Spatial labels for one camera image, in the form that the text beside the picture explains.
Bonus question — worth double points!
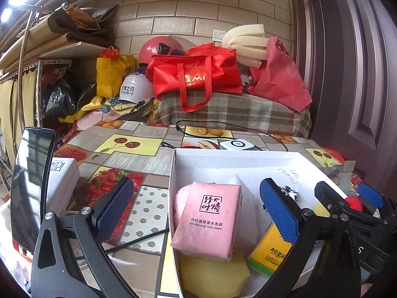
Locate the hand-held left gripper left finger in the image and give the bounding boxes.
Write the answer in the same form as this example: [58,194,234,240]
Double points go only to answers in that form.
[29,176,137,298]

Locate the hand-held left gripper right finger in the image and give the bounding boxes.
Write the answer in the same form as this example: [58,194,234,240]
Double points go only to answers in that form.
[254,178,363,298]

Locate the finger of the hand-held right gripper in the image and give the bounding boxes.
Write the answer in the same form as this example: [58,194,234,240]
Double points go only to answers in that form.
[356,182,397,222]
[314,181,358,221]

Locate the red soft ball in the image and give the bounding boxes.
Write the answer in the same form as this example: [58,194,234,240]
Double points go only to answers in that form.
[345,196,363,210]

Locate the yellow tissue packet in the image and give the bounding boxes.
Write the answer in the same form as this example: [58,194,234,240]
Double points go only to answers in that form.
[246,222,294,276]

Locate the white cardboard box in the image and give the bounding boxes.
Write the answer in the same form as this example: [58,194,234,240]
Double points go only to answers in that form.
[168,148,351,298]

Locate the pink tissue packet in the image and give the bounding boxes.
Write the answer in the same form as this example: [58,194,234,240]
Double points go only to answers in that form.
[170,182,242,263]

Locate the green and yellow sponge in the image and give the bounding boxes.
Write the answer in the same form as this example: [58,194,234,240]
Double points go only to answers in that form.
[313,203,331,218]

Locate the leopard print cloth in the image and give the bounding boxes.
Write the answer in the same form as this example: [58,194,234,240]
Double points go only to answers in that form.
[277,185,300,201]

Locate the grey metal stand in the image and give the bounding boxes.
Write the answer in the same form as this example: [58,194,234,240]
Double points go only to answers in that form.
[330,160,356,177]

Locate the white foam sheet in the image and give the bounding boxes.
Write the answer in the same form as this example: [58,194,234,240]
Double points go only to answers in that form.
[228,174,270,257]

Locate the fruit print tablecloth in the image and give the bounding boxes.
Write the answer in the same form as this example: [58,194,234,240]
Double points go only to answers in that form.
[0,119,366,298]

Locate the pink round sponge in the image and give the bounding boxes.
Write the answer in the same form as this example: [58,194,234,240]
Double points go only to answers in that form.
[174,185,194,230]

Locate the black phone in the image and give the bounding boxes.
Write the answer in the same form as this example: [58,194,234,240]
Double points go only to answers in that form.
[11,127,57,251]

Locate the yellow sponge block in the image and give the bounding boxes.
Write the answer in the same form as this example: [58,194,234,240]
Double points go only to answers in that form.
[179,253,251,298]

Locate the yellow cloth pile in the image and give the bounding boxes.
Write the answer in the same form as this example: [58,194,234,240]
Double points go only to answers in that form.
[59,96,156,125]

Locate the plaid cloth cover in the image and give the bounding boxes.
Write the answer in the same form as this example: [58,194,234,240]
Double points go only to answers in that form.
[157,91,311,139]

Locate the white helmet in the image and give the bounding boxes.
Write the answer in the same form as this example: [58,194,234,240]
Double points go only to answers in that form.
[119,71,159,103]

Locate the black plastic bag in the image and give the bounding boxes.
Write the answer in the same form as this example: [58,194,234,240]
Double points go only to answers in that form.
[43,77,97,118]

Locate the brown door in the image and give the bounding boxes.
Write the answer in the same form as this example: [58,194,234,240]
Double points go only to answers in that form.
[292,0,397,193]

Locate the red plastic bag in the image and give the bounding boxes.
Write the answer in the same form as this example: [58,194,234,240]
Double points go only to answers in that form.
[248,36,312,112]

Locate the yellow bag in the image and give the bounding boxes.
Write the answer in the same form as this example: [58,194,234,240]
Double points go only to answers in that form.
[96,48,137,98]

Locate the yellow curtain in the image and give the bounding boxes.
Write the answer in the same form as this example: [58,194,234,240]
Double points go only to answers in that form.
[0,65,41,162]

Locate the red tote bag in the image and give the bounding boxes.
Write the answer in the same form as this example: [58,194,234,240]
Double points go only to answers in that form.
[145,43,244,113]

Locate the red helmet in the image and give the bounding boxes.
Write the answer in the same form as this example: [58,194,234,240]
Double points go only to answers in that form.
[138,36,187,69]

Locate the curved metal pole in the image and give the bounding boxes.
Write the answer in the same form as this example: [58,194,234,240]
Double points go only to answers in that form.
[17,1,70,128]

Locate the wooden shelf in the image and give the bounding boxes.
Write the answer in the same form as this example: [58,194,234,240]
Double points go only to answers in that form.
[0,3,115,78]

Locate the cream foam rolls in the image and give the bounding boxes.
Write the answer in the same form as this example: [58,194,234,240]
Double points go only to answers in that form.
[222,25,275,69]

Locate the black cable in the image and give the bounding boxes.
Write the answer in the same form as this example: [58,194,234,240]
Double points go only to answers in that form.
[104,228,169,253]

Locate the white wireless charger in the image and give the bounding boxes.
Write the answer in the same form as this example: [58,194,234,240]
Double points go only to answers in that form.
[220,138,253,151]

